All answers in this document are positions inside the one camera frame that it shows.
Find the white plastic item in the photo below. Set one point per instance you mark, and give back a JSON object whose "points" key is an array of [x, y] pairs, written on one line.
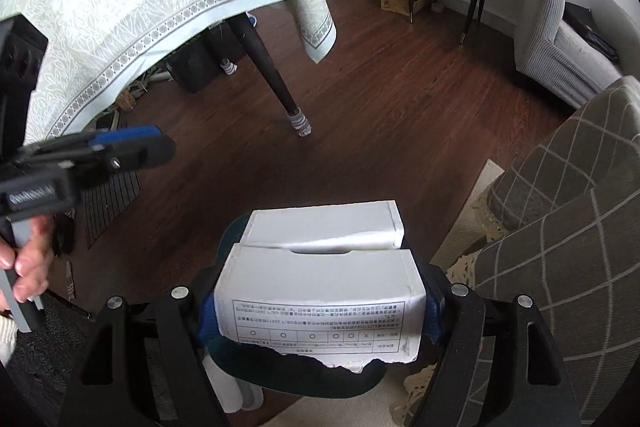
{"points": [[230, 387]]}

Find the teal plastic bin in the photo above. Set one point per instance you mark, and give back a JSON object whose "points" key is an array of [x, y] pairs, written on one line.
{"points": [[300, 379]]}

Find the white cardboard box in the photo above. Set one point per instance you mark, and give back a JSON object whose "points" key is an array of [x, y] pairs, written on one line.
{"points": [[320, 282]]}

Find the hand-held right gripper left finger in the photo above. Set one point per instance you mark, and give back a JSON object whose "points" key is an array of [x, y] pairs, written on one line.
{"points": [[207, 332]]}

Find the dark grey rug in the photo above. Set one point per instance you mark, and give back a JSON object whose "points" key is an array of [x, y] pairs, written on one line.
{"points": [[45, 372]]}

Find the person's left hand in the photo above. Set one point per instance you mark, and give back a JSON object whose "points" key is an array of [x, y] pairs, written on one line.
{"points": [[30, 264]]}

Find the pale green patterned tablecloth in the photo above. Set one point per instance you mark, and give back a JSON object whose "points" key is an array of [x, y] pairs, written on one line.
{"points": [[125, 7]]}

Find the light grey armchair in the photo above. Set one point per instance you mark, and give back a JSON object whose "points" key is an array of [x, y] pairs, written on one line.
{"points": [[545, 37]]}

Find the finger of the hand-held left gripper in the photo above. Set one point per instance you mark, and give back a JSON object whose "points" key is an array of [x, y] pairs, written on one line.
{"points": [[140, 154], [125, 136]]}

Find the dark tasselled item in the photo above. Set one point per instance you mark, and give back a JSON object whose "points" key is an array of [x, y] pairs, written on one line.
{"points": [[64, 234]]}

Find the black table leg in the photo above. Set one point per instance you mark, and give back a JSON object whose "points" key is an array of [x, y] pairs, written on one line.
{"points": [[265, 62]]}

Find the dark striped floor mat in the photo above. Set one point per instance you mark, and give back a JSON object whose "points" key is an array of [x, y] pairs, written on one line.
{"points": [[112, 207]]}

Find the black box under table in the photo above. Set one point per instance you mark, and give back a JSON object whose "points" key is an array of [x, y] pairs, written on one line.
{"points": [[192, 67]]}

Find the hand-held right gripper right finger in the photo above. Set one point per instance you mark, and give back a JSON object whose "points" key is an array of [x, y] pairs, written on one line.
{"points": [[432, 322]]}

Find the brown checked armchair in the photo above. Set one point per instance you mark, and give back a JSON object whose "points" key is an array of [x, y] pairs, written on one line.
{"points": [[560, 247]]}

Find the striped table leg sock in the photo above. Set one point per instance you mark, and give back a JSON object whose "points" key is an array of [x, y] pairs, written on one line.
{"points": [[228, 68], [301, 122]]}

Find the small striped strip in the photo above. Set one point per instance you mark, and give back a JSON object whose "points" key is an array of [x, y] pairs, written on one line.
{"points": [[70, 282]]}

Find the black bag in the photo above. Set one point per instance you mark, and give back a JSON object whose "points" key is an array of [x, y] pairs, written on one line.
{"points": [[590, 32]]}

